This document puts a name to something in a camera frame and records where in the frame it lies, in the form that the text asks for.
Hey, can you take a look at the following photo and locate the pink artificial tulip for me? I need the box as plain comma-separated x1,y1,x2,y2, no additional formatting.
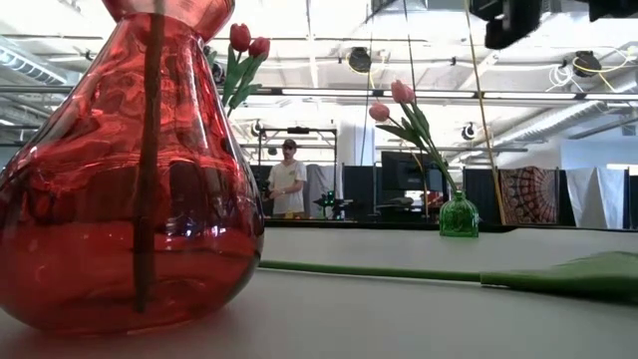
368,102,458,194
390,79,458,194
402,83,459,194

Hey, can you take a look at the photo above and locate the red artificial tulip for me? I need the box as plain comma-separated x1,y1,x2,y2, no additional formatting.
221,22,254,119
226,36,272,119

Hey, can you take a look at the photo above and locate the green glass vase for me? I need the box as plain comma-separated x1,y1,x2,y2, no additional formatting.
438,189,480,238

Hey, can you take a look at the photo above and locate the red glass vase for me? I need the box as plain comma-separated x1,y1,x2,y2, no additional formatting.
0,0,266,336

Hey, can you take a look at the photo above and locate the red mandala tapestry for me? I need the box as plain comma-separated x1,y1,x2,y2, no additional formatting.
498,166,559,226

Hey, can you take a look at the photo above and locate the black cart monitor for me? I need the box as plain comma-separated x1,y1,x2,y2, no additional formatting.
381,151,446,193

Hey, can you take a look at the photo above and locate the white hanging cloth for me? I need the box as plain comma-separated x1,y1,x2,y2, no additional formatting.
565,167,628,230

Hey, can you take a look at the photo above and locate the long ceiling light strip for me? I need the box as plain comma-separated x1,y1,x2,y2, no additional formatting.
271,88,638,102

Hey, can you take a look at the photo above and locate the person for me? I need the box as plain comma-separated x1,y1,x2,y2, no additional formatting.
265,138,309,219

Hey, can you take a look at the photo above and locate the grey table mat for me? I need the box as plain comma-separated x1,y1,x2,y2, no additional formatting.
0,226,638,359

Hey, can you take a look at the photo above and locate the yellow hanging cable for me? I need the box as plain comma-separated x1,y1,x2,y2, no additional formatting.
463,0,507,226

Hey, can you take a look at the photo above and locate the thin black hanging cable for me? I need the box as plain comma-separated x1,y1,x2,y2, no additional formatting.
402,0,431,220

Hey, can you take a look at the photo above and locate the black gantry frame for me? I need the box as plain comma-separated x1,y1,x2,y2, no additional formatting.
256,126,340,220

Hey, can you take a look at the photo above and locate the silver ceiling duct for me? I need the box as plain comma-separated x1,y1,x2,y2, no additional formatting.
0,44,69,87

